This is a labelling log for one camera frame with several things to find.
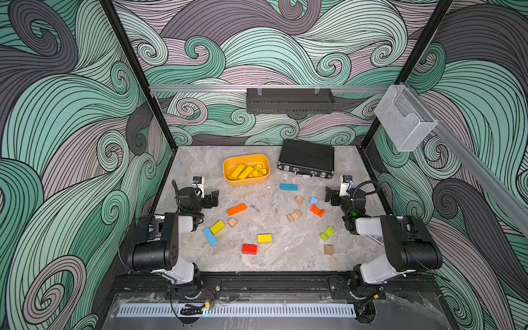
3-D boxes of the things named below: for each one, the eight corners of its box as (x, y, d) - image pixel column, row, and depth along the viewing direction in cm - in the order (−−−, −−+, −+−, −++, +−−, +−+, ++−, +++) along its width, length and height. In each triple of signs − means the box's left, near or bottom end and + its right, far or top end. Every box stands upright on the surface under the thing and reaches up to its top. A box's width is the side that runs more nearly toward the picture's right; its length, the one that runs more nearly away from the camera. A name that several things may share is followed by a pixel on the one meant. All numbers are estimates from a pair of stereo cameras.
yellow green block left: (210, 230, 90) (209, 228, 87) (221, 222, 92) (220, 219, 90) (215, 236, 88) (214, 234, 86) (226, 227, 91) (225, 224, 89)
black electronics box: (276, 171, 110) (277, 165, 106) (283, 142, 126) (283, 135, 121) (331, 181, 106) (334, 175, 102) (331, 149, 121) (334, 143, 117)
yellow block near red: (257, 243, 86) (257, 240, 83) (257, 237, 88) (257, 234, 85) (272, 243, 86) (272, 240, 83) (272, 237, 88) (272, 234, 85)
